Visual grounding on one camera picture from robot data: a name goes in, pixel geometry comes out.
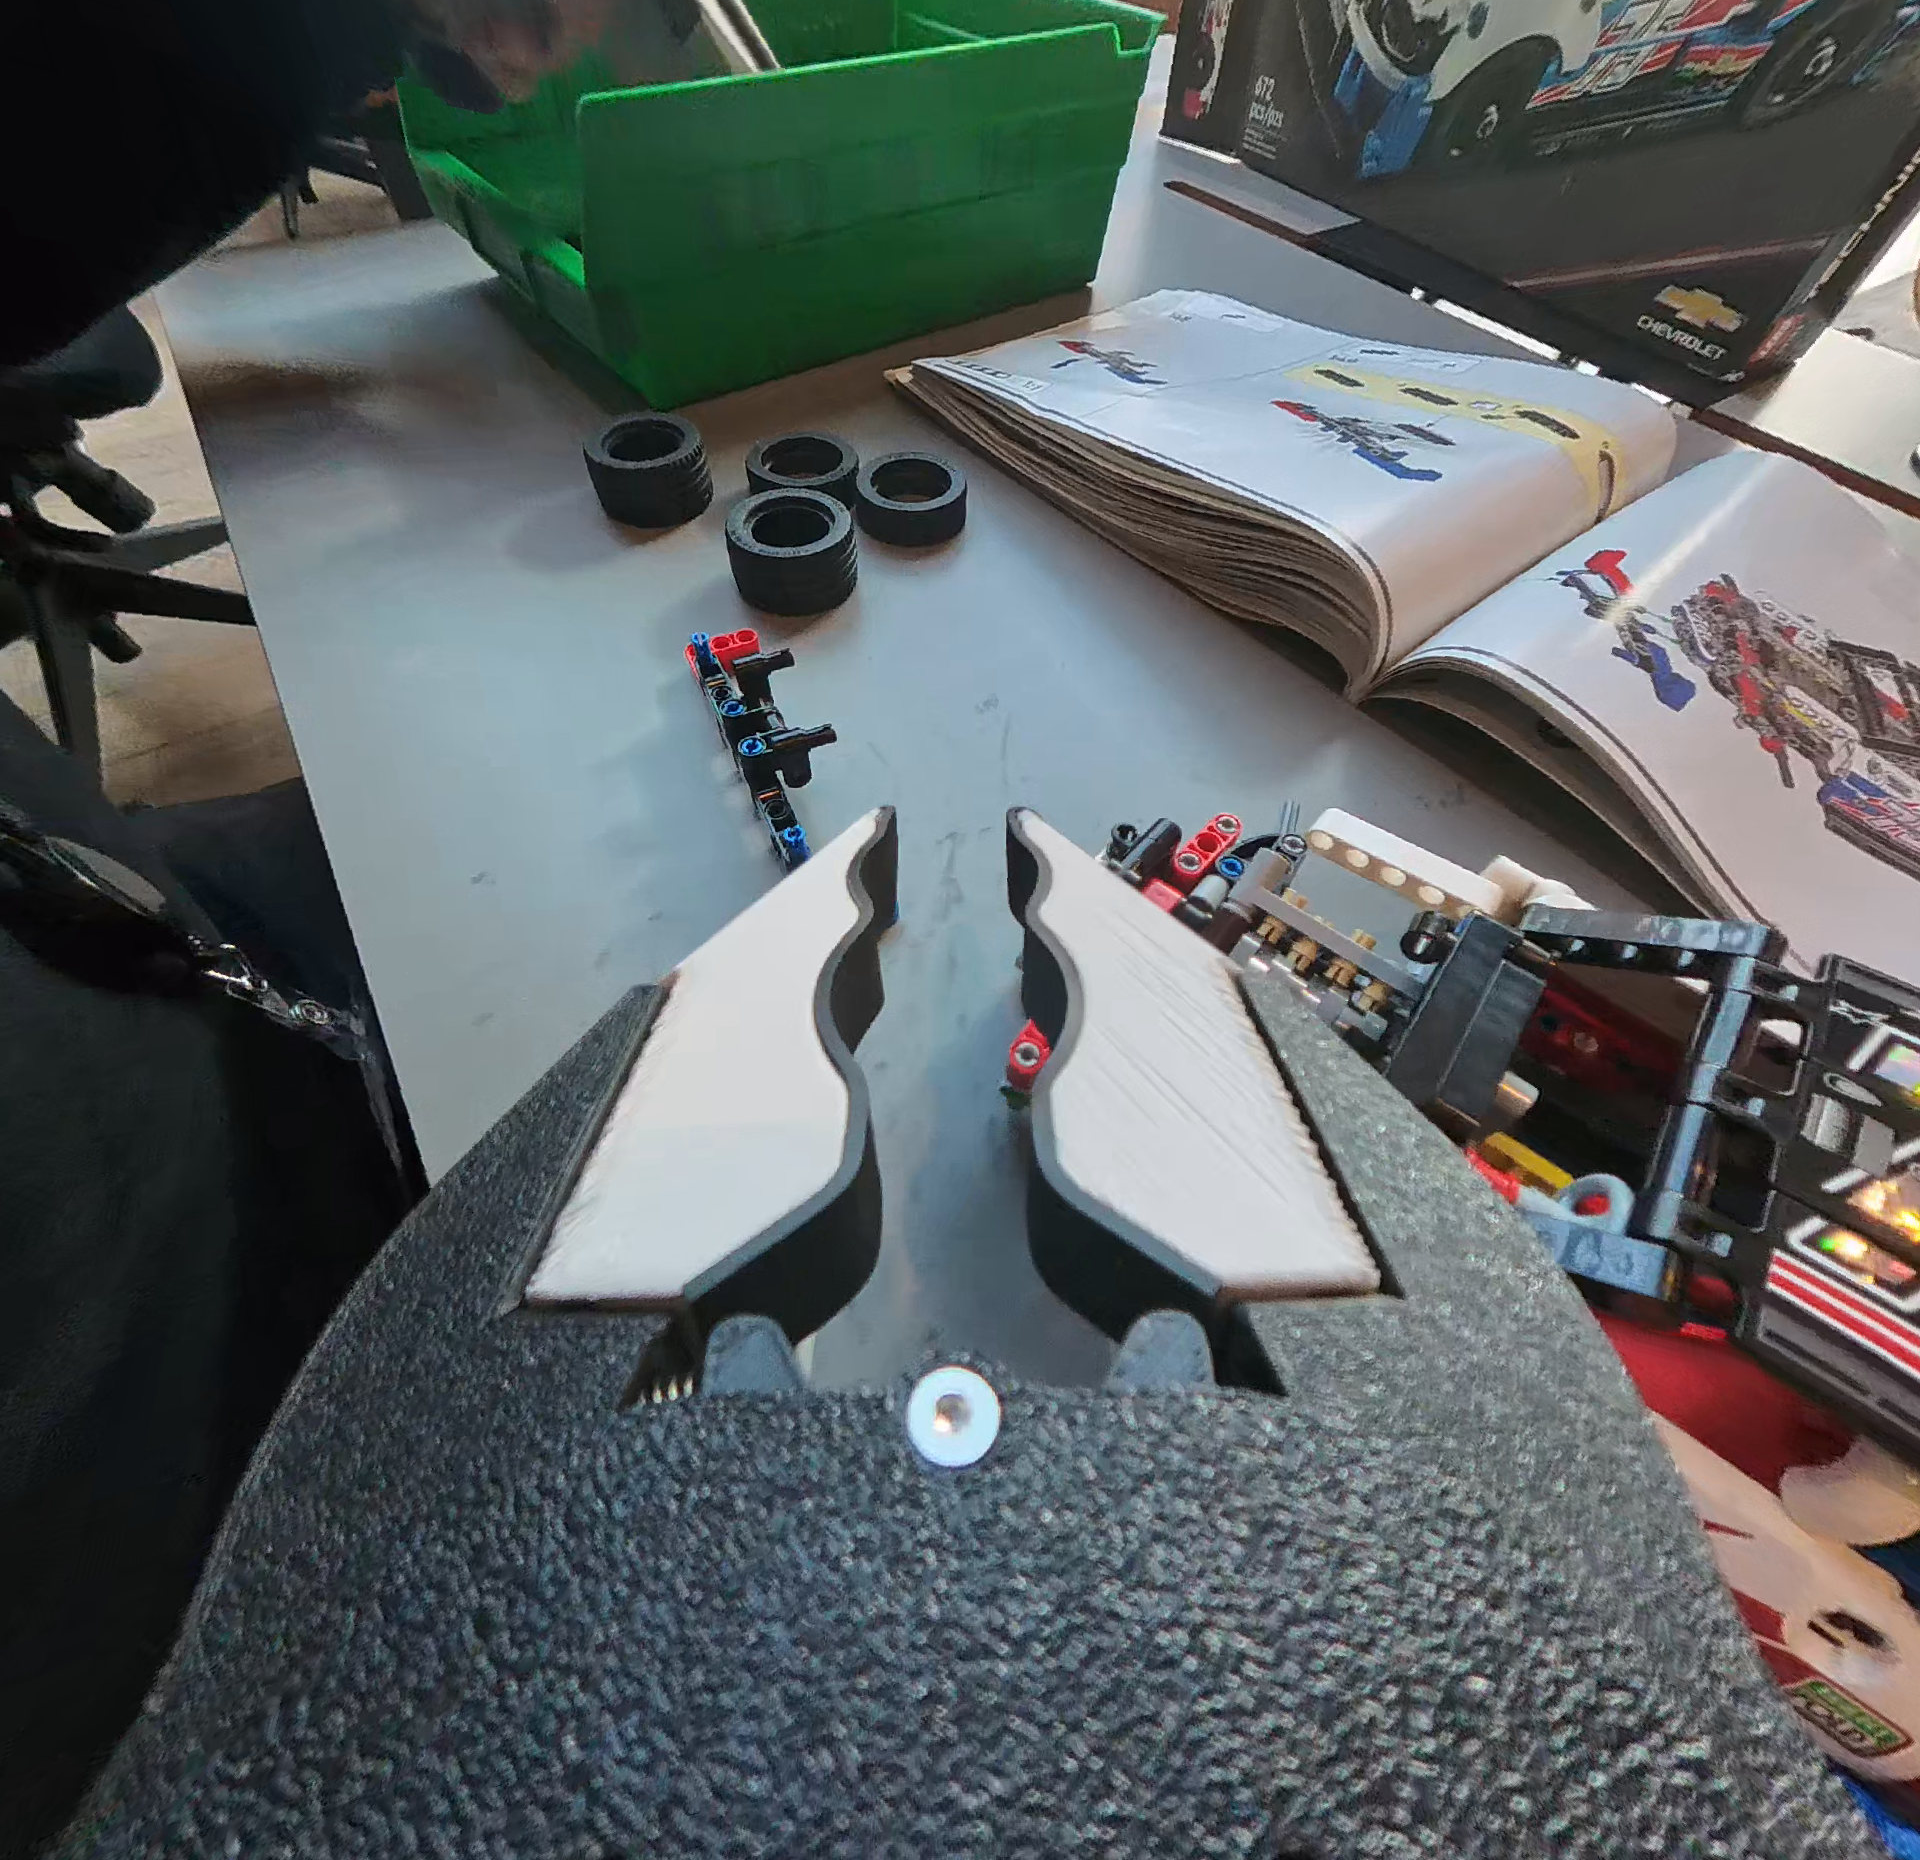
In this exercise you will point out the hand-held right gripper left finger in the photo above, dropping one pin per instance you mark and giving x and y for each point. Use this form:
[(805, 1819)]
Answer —
[(707, 1125)]

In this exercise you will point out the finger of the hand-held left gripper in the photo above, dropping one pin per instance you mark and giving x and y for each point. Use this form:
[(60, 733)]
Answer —
[(658, 12)]

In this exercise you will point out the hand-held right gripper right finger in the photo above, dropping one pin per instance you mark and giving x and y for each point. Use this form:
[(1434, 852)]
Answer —
[(1201, 1125)]

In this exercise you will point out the black beam brick assembly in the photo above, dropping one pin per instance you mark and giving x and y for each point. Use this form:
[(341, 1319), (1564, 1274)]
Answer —
[(761, 762)]

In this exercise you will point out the instruction booklet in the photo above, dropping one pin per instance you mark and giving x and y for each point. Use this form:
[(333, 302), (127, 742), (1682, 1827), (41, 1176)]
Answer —
[(1271, 481)]

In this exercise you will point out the person's left forearm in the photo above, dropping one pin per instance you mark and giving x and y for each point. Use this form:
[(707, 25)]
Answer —
[(148, 121)]

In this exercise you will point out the person's left hand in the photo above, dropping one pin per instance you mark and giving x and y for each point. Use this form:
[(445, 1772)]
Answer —
[(499, 16)]

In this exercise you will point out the toy brick race car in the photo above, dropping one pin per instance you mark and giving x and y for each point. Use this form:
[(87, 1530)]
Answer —
[(1647, 1069)]

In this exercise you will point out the black rubber toy tire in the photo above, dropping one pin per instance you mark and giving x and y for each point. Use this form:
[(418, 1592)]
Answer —
[(643, 498), (911, 530), (794, 583), (781, 486)]

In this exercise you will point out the black office chair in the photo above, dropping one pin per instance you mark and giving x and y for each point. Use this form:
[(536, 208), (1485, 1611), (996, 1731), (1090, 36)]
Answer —
[(60, 498)]

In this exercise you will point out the black toy set box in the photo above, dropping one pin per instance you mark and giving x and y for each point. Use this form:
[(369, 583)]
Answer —
[(1501, 237)]

